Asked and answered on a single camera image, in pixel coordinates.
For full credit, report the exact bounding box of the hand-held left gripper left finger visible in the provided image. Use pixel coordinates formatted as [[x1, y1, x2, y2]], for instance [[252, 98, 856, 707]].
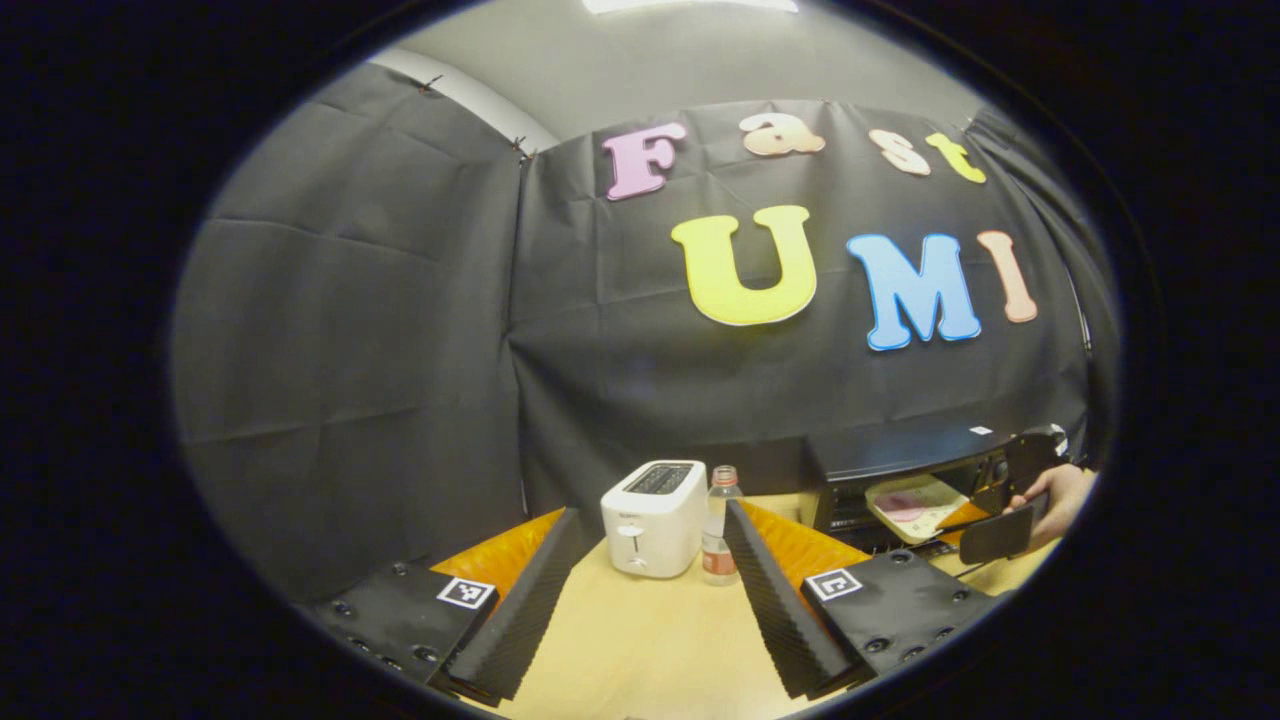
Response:
[[300, 507, 584, 703]]

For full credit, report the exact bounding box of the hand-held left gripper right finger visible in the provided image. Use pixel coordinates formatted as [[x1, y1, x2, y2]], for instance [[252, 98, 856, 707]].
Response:
[[722, 499, 1001, 701]]

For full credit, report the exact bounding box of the cream food plate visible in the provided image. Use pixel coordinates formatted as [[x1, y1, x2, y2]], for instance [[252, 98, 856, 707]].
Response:
[[864, 474, 973, 547]]

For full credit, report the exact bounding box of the black electric oven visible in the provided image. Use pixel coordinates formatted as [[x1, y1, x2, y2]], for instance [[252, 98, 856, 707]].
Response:
[[804, 424, 1063, 557]]

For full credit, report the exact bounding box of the clear plastic water bottle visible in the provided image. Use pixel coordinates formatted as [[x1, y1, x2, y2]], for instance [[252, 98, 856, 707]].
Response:
[[701, 465, 745, 587]]

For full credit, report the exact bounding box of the white toaster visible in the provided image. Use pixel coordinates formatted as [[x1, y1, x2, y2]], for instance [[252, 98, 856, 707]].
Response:
[[599, 459, 709, 580]]

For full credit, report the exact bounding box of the black backdrop cloth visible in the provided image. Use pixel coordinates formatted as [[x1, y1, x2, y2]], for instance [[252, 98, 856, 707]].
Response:
[[170, 62, 1121, 601]]

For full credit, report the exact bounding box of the ceiling light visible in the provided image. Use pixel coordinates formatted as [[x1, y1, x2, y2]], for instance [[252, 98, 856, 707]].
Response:
[[583, 0, 801, 15]]

